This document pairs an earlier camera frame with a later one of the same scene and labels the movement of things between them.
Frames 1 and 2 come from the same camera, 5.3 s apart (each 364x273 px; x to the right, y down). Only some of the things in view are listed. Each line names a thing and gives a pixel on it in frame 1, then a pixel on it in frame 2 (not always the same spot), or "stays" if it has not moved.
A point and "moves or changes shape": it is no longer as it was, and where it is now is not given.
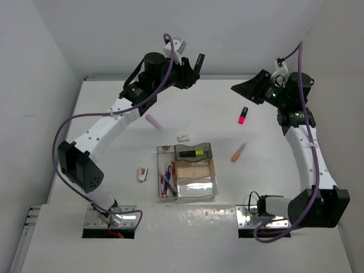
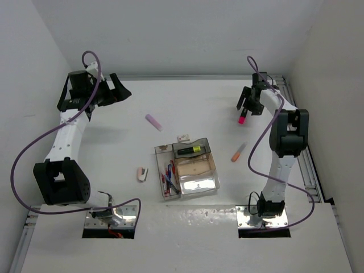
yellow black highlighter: x=194 y=153 moves or changes shape
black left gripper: x=185 y=75 to x=119 y=93
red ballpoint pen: x=174 y=172 stays
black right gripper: x=253 y=89 to x=255 y=110
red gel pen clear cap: x=165 y=184 moves or changes shape
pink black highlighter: x=241 y=119 stays
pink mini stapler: x=142 y=173 stays
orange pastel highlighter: x=238 y=152 stays
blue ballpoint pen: x=169 y=173 stays
